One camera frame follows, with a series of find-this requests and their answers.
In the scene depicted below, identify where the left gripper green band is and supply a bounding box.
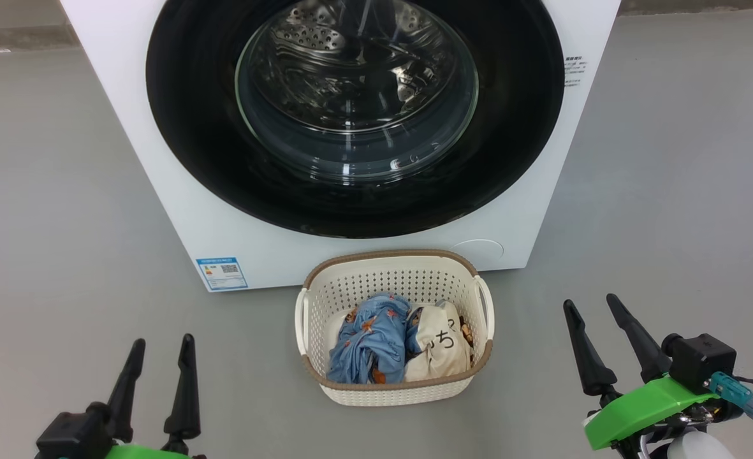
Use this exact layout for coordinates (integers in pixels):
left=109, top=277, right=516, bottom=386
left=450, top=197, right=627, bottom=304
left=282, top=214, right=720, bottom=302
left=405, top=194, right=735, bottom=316
left=104, top=333, right=207, bottom=459

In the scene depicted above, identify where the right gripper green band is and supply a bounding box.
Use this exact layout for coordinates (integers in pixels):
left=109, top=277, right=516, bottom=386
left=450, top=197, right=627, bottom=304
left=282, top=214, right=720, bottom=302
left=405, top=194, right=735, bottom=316
left=562, top=293, right=742, bottom=459

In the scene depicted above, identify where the brown orange garment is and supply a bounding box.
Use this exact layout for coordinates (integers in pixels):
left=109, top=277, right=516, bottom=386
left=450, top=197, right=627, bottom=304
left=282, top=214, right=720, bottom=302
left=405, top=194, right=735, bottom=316
left=458, top=321, right=477, bottom=361

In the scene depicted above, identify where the cream cloth with black print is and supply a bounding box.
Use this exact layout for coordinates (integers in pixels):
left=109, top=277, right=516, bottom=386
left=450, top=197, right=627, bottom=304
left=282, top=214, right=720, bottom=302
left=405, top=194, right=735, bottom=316
left=404, top=301, right=472, bottom=383

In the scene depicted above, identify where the blue patterned garment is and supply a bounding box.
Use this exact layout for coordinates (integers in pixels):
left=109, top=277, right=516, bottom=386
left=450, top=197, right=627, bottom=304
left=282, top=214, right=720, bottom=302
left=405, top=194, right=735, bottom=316
left=327, top=292, right=415, bottom=385

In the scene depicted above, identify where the black round washer door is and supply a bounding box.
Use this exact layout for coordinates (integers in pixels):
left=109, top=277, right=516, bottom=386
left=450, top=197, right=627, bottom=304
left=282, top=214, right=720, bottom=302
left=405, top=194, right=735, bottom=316
left=145, top=0, right=566, bottom=240

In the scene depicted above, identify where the white front-load washing machine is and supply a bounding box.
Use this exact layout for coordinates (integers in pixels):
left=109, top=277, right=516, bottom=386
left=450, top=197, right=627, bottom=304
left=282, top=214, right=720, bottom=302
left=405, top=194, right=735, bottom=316
left=59, top=0, right=622, bottom=293

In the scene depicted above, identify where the cream perforated laundry basket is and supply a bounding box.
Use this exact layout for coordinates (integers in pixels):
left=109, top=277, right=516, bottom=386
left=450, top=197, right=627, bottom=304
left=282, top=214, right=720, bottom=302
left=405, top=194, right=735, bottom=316
left=295, top=249, right=495, bottom=407

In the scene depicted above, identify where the blue energy label sticker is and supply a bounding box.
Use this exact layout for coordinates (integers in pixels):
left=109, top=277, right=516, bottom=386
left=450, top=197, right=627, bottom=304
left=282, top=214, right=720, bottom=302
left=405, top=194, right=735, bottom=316
left=196, top=256, right=249, bottom=291

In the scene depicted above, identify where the round drain filter cover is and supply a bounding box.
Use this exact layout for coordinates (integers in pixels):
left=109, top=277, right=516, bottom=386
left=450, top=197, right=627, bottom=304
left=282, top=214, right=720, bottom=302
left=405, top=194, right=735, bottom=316
left=449, top=239, right=505, bottom=263

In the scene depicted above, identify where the printed warning text label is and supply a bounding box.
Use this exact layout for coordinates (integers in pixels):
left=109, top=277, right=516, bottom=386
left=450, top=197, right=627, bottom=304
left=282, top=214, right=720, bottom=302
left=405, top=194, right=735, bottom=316
left=564, top=55, right=589, bottom=88

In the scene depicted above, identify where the steel washer drum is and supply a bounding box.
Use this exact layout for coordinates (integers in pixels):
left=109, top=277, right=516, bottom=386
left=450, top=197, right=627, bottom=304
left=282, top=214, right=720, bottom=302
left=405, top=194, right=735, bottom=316
left=239, top=0, right=477, bottom=135

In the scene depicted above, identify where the teal cable connector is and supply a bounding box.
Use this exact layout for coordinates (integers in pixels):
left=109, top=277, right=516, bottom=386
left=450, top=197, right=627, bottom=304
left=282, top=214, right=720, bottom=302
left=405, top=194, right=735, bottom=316
left=708, top=371, right=753, bottom=421

